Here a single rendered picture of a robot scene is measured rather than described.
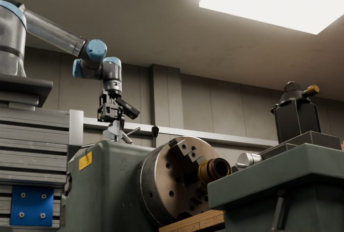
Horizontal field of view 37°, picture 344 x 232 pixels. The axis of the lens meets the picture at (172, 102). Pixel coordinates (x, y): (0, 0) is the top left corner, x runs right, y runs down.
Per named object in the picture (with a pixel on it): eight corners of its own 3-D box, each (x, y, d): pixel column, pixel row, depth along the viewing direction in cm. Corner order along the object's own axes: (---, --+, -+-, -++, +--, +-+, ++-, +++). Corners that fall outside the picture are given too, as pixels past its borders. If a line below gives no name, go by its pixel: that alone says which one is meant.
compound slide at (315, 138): (251, 175, 127) (249, 156, 129) (280, 180, 132) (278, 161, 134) (314, 151, 112) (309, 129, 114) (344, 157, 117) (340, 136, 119)
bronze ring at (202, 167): (192, 161, 164) (209, 152, 158) (214, 164, 169) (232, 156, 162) (194, 189, 161) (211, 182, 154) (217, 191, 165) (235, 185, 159)
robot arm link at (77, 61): (77, 50, 197) (105, 54, 201) (71, 64, 206) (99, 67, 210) (77, 68, 194) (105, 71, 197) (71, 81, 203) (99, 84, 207)
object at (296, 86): (281, 96, 128) (279, 84, 129) (293, 99, 130) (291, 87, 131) (293, 90, 125) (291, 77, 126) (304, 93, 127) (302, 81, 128)
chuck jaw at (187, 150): (180, 178, 170) (162, 147, 170) (190, 171, 173) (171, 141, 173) (199, 169, 161) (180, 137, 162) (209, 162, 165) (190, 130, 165)
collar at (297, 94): (271, 108, 127) (270, 98, 128) (294, 114, 131) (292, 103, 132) (295, 96, 121) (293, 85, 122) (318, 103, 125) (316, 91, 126)
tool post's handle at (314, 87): (300, 99, 123) (298, 90, 124) (306, 101, 125) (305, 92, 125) (314, 91, 120) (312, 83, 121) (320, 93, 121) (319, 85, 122)
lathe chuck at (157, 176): (134, 220, 161) (147, 131, 177) (213, 243, 175) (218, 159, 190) (149, 214, 154) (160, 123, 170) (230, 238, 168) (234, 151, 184)
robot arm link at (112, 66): (98, 63, 211) (118, 65, 214) (99, 87, 206) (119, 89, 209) (103, 54, 204) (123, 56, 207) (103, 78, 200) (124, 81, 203)
